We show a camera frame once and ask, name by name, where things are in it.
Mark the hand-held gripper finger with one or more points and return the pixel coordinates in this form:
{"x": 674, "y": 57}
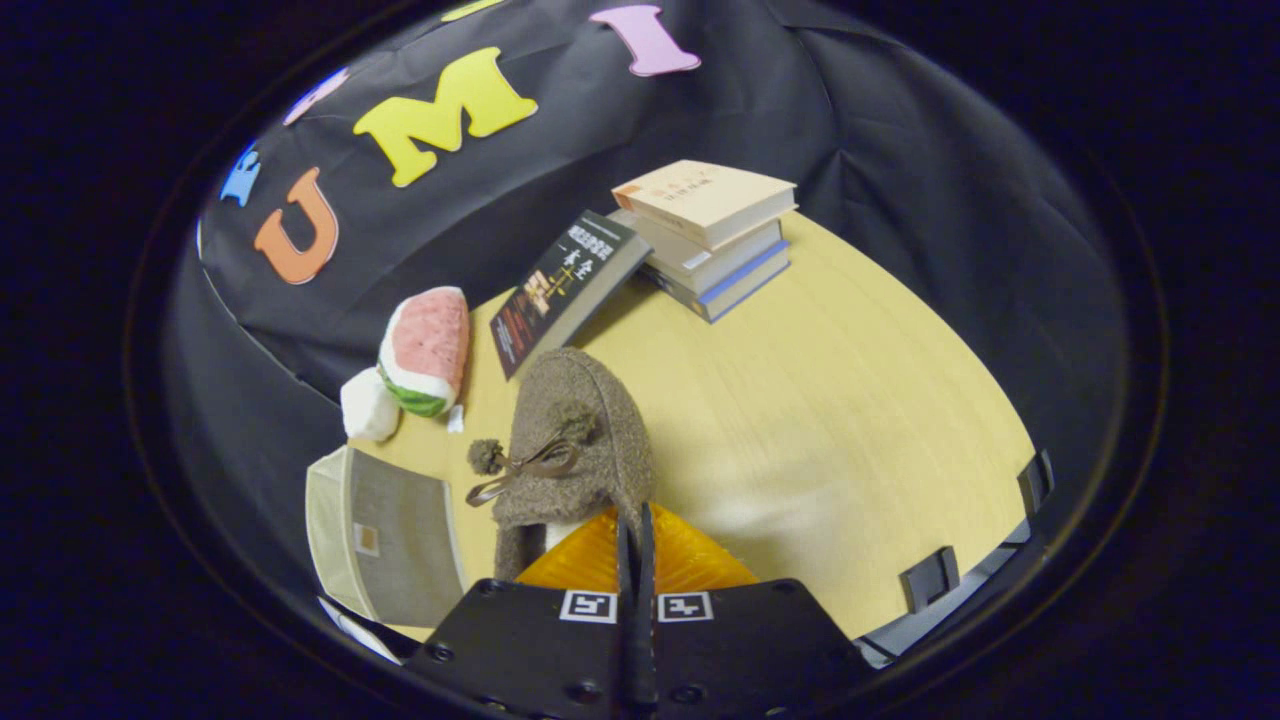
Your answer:
{"x": 648, "y": 660}
{"x": 628, "y": 660}

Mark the brown fuzzy shoe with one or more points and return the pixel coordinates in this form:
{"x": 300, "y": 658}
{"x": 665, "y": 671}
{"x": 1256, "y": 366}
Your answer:
{"x": 590, "y": 420}

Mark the black table clamp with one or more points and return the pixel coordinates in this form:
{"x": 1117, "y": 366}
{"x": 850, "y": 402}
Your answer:
{"x": 930, "y": 580}
{"x": 1035, "y": 482}

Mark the blue book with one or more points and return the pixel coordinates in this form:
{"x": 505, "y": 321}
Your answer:
{"x": 745, "y": 290}

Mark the black paperback book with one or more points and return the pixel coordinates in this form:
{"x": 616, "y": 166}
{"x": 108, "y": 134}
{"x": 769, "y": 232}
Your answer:
{"x": 560, "y": 290}

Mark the watermelon slice plush toy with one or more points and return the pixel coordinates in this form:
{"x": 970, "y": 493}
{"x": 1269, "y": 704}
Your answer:
{"x": 430, "y": 345}

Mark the grey fabric storage box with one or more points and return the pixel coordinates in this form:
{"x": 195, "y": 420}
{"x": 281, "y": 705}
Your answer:
{"x": 395, "y": 540}

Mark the beige book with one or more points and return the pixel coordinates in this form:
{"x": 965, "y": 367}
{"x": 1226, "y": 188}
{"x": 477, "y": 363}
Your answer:
{"x": 705, "y": 195}

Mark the white plush toy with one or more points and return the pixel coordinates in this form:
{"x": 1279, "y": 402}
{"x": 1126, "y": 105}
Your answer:
{"x": 368, "y": 405}

